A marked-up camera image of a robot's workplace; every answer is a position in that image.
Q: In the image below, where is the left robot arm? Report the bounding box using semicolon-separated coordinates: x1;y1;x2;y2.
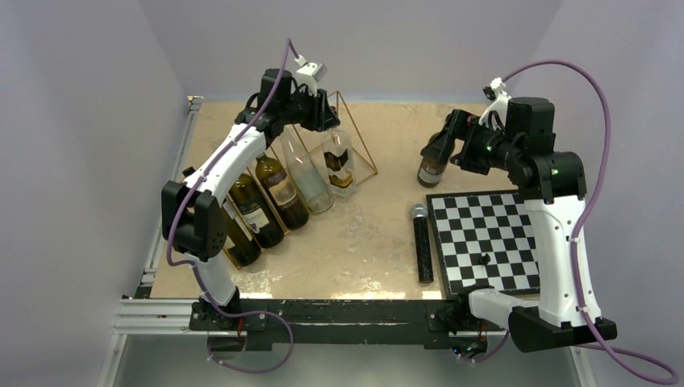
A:
161;62;340;330

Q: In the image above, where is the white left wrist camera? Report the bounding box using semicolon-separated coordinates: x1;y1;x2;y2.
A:
294;56;327;97

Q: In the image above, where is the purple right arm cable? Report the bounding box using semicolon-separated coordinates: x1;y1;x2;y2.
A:
502;60;680;385

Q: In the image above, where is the green wine bottle silver neck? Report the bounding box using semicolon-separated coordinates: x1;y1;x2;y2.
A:
256;153;309;230

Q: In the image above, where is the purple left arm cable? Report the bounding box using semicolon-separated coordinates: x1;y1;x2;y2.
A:
165;38;300;322

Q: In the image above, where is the gold wire wine rack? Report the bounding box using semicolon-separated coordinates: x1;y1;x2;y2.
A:
181;90;378;270

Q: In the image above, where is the clear glass bottle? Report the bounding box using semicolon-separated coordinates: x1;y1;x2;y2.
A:
280;129;334;214

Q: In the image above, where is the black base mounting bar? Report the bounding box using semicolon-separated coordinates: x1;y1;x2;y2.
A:
189;299;492;351

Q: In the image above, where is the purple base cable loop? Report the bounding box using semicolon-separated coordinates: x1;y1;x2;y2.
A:
205;310;295;376

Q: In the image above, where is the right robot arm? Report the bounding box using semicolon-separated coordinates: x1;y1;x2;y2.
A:
436;97;618;352

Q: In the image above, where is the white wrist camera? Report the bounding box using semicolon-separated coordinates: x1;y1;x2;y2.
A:
478;77;511;129
294;56;327;97

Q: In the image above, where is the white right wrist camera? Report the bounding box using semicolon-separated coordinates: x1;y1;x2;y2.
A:
478;77;511;129

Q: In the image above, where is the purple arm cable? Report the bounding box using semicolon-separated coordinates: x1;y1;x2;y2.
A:
502;60;680;385
165;38;300;322

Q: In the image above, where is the black microphone silver head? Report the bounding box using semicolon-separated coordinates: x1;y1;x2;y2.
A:
410;203;434;284

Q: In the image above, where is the clear whisky bottle black cap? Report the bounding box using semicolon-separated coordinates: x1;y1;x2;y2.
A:
320;124;356;198

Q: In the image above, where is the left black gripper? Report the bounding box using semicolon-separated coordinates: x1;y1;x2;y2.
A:
279;85;339;132

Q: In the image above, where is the black white chessboard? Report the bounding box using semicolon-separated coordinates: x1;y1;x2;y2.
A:
426;189;540;299

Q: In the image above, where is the dark wine bottle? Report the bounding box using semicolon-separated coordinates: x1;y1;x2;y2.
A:
229;173;284;248
417;157;447;188
182;165;262;268

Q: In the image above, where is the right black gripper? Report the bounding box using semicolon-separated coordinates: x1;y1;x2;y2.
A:
422;107;523;175

